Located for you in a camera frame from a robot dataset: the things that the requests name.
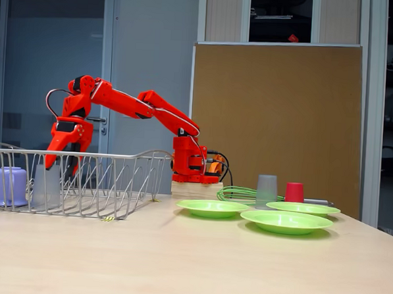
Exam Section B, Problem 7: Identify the spiral notebook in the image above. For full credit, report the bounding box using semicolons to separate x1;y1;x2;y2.
254;12;294;22

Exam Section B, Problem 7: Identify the orange table clamp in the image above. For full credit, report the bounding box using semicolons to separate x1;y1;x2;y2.
208;153;224;174

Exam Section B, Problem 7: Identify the red plastic cup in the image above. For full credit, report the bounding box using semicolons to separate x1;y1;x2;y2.
284;182;306;204

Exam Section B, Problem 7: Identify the black data cable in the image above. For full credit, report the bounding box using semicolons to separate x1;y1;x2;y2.
205;157;232;184

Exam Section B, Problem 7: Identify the white wrist servo cable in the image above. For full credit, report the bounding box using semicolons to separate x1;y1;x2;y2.
45;88;75;120

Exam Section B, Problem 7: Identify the green whisk with metal handle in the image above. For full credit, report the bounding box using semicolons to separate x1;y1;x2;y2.
216;184;336;208

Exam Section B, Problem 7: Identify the purple plastic mug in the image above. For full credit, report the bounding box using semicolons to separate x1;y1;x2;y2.
0;166;30;208

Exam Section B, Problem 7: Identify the metal wire dish rack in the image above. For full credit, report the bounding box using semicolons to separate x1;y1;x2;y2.
0;140;174;224

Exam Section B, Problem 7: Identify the brown pin board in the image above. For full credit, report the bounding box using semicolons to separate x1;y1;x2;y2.
183;36;369;221

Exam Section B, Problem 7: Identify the green plastic plate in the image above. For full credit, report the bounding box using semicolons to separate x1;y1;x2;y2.
265;201;343;218
239;208;335;237
175;198;251;221

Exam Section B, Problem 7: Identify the grey translucent plastic cup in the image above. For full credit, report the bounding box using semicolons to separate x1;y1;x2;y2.
30;164;64;210
255;174;280;211

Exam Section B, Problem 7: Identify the grey glass door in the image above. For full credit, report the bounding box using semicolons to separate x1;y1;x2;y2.
0;0;121;193

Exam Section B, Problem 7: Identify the black power cable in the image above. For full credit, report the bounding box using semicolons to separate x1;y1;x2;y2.
205;149;236;189

